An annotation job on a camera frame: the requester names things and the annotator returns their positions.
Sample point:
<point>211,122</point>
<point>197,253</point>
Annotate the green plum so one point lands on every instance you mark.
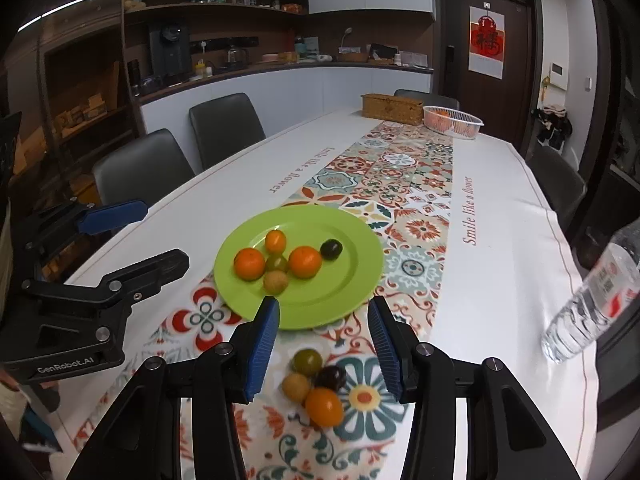
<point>276,262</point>
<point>307,361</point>

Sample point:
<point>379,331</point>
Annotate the glass sliding door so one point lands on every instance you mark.
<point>625,135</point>

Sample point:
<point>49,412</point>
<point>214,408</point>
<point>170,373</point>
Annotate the small yellow bottle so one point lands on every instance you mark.
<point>200,70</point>

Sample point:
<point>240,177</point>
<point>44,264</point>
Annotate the dark display cabinet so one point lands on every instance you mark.
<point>75,110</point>

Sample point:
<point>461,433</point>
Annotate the wooden box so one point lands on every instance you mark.
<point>392,108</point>

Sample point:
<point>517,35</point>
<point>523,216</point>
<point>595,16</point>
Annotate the small orange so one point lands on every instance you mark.
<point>324,406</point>
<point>275,241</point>

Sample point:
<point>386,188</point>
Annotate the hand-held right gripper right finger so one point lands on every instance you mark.
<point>385,345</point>

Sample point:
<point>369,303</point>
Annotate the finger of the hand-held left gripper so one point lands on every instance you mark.
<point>150,270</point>
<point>115,215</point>

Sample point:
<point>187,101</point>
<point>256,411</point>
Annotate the black water dispenser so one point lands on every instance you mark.
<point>170,52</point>

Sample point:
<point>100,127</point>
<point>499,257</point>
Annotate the dark brown door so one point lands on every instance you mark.
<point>455,20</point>

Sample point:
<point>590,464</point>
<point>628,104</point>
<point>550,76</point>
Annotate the dark cloth bag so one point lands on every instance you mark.
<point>552,127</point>

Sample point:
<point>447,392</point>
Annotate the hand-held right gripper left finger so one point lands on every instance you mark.
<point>262,345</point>

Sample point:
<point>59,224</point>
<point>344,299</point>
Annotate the dark purple plum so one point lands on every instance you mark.
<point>331,377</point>
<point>331,249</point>

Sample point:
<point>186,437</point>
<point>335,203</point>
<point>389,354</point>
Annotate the white gooseneck lamp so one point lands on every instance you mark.
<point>347,35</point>

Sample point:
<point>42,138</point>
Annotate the woven counter basket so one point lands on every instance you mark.
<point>353,57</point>

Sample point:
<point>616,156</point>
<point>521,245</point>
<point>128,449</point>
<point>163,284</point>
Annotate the dark kitchen counter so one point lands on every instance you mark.
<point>300,67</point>

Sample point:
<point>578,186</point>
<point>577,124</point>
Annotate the green plate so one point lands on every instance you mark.
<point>332,300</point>

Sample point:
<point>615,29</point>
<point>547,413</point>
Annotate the black power strip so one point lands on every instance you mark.
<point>225,44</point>

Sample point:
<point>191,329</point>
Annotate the red wall calendar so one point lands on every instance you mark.
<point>486,42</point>

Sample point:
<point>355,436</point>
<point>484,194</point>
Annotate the grey dining chair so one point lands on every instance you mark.
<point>142,165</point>
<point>227,125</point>
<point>557,180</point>
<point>425,95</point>

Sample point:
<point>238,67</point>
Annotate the glass kettle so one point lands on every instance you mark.
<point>237,56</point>

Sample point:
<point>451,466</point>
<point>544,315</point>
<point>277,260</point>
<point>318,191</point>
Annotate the white patterned tablecloth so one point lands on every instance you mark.
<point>500,285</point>

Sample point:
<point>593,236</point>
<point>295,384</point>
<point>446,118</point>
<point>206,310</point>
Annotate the clear plastic water bottle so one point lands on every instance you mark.
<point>585,305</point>

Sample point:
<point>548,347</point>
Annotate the tan plum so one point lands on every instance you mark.
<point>275,282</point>
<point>296,386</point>

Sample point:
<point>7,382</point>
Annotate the large orange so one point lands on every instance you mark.
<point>304,262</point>
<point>249,263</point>

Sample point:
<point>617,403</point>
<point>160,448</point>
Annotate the white wall control panel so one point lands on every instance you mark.
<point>558,75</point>

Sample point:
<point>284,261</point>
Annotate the clear plastic basket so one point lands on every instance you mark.
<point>452,122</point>

